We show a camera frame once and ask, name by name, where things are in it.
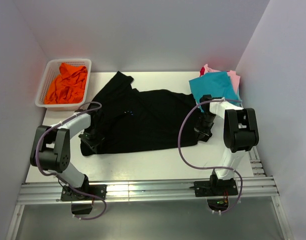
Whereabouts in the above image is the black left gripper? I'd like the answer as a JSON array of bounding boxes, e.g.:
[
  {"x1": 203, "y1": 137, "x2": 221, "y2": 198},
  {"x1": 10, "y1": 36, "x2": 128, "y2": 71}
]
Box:
[{"x1": 78, "y1": 126, "x2": 104, "y2": 154}]

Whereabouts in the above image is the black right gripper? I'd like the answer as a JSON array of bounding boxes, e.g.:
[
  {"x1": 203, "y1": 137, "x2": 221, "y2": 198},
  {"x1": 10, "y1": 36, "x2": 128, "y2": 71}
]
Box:
[{"x1": 195, "y1": 112, "x2": 217, "y2": 142}]

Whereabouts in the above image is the black t-shirt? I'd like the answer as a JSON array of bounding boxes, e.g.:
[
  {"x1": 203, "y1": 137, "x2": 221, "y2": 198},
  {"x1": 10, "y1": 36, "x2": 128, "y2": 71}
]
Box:
[{"x1": 93, "y1": 71, "x2": 202, "y2": 155}]

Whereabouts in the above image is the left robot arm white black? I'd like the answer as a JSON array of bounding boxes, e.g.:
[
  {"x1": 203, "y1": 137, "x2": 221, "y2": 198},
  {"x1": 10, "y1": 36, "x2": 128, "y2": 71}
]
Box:
[{"x1": 30, "y1": 109, "x2": 107, "y2": 202}]

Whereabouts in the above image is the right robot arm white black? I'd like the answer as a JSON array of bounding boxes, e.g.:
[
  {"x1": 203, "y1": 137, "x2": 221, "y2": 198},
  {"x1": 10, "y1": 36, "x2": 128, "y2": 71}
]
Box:
[{"x1": 192, "y1": 94, "x2": 259, "y2": 197}]

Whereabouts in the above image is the teal folded t-shirt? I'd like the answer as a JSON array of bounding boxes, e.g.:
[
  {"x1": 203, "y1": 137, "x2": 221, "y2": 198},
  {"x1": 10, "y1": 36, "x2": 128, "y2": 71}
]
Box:
[{"x1": 189, "y1": 71, "x2": 241, "y2": 107}]

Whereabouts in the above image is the orange t-shirt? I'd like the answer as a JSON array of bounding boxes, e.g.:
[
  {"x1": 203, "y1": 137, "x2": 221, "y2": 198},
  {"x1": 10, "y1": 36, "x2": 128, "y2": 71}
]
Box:
[{"x1": 43, "y1": 62, "x2": 88, "y2": 105}]

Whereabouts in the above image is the white plastic basket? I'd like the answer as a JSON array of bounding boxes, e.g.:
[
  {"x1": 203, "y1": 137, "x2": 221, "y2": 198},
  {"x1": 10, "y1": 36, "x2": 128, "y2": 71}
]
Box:
[{"x1": 35, "y1": 58, "x2": 92, "y2": 111}]

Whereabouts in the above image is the red folded t-shirt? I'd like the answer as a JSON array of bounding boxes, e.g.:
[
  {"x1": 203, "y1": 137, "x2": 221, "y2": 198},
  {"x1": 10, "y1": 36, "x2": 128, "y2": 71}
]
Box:
[{"x1": 199, "y1": 67, "x2": 205, "y2": 77}]

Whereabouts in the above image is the pink folded t-shirt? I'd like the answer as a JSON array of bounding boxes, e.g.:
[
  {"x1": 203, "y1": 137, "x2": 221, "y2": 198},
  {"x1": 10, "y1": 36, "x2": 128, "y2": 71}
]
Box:
[{"x1": 203, "y1": 64, "x2": 241, "y2": 96}]

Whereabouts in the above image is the aluminium mounting rail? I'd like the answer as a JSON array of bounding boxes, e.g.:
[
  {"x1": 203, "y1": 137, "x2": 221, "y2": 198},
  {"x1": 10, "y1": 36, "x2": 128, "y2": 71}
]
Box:
[{"x1": 5, "y1": 99, "x2": 294, "y2": 240}]

